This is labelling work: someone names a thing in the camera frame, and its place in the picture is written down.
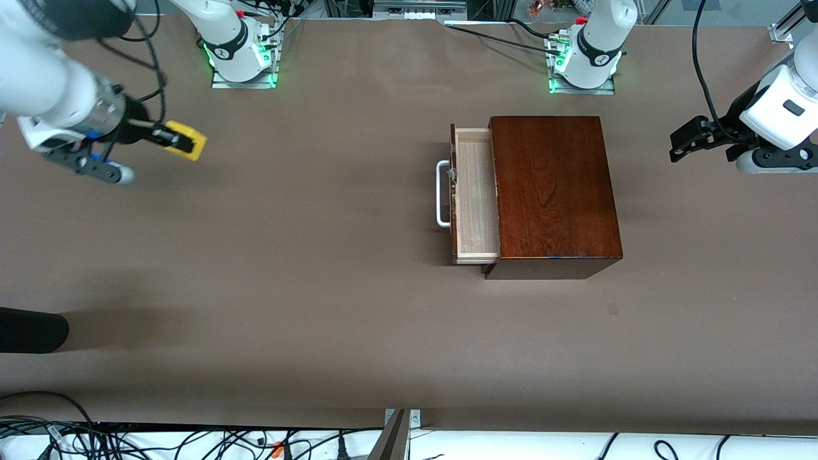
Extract yellow cube block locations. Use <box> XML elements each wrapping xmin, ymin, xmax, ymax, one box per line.
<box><xmin>163</xmin><ymin>121</ymin><xmax>208</xmax><ymax>162</ymax></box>

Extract wooden drawer with white handle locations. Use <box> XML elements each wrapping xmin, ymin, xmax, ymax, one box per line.
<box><xmin>436</xmin><ymin>124</ymin><xmax>500</xmax><ymax>266</ymax></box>

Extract dark brown wooden cabinet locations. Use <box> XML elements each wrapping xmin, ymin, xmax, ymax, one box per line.
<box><xmin>482</xmin><ymin>116</ymin><xmax>624</xmax><ymax>280</ymax></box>

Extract black ribbed cylinder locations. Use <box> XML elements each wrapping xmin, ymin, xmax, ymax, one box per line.
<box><xmin>0</xmin><ymin>307</ymin><xmax>70</xmax><ymax>354</ymax></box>

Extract grey power strip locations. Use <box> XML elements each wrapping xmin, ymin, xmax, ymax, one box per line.
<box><xmin>374</xmin><ymin>0</ymin><xmax>467</xmax><ymax>20</ymax></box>

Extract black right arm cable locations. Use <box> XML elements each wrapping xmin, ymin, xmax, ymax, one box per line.
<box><xmin>96</xmin><ymin>0</ymin><xmax>169</xmax><ymax>125</ymax></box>

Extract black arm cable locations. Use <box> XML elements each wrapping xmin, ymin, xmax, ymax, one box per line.
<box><xmin>693</xmin><ymin>0</ymin><xmax>729</xmax><ymax>122</ymax></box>
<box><xmin>96</xmin><ymin>0</ymin><xmax>169</xmax><ymax>125</ymax></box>

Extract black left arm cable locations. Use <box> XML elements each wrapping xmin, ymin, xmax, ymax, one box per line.
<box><xmin>693</xmin><ymin>0</ymin><xmax>729</xmax><ymax>122</ymax></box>

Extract aluminium frame profile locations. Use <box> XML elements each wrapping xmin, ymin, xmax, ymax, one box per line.
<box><xmin>770</xmin><ymin>5</ymin><xmax>805</xmax><ymax>44</ymax></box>

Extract tangled black cables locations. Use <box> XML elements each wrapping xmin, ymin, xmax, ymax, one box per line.
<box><xmin>0</xmin><ymin>391</ymin><xmax>384</xmax><ymax>460</ymax></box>

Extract grey metal post bracket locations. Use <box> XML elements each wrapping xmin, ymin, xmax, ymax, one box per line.
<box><xmin>369</xmin><ymin>409</ymin><xmax>422</xmax><ymax>460</ymax></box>

